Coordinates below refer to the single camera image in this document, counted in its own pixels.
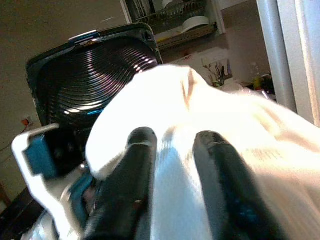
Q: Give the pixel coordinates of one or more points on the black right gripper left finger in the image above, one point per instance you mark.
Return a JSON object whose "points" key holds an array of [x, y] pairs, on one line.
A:
{"points": [[122, 190]]}

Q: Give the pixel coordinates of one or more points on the silver refrigerator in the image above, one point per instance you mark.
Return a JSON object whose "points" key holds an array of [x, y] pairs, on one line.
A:
{"points": [[292, 55]]}

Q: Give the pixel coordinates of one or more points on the utensil holder with utensils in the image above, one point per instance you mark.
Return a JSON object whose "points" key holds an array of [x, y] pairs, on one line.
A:
{"points": [[220, 72]]}

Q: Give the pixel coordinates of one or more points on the metal dish rack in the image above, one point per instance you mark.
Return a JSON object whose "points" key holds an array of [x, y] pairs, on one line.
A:
{"points": [[175, 17]]}

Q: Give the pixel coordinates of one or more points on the dark ribbed washer lid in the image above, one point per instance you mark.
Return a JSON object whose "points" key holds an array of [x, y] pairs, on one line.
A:
{"points": [[85, 80]]}

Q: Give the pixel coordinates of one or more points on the yellow-green bottle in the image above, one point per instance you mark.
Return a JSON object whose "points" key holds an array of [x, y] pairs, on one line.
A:
{"points": [[257, 81]]}

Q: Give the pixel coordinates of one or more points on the orange wall plug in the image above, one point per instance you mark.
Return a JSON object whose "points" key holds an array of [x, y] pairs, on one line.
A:
{"points": [[25, 122]]}

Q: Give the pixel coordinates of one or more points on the white cloth garment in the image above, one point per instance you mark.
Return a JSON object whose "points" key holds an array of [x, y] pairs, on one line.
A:
{"points": [[200, 112]]}

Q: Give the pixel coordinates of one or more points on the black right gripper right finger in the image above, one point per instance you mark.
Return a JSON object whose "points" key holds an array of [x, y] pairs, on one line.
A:
{"points": [[230, 190]]}

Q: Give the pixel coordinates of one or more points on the white bowl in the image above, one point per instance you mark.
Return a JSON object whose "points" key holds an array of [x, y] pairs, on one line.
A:
{"points": [[195, 23]]}

